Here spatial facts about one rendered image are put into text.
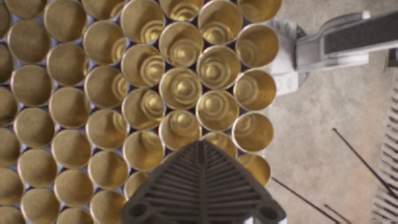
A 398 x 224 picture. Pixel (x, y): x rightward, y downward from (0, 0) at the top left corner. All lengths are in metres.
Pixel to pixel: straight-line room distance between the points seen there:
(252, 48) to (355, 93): 1.77
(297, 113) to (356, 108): 0.57
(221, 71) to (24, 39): 0.35
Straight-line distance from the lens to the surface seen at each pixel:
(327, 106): 1.90
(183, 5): 0.36
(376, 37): 0.88
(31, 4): 0.44
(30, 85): 0.41
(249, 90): 0.34
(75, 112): 0.38
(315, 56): 1.31
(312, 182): 2.09
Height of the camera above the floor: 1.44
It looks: 83 degrees down
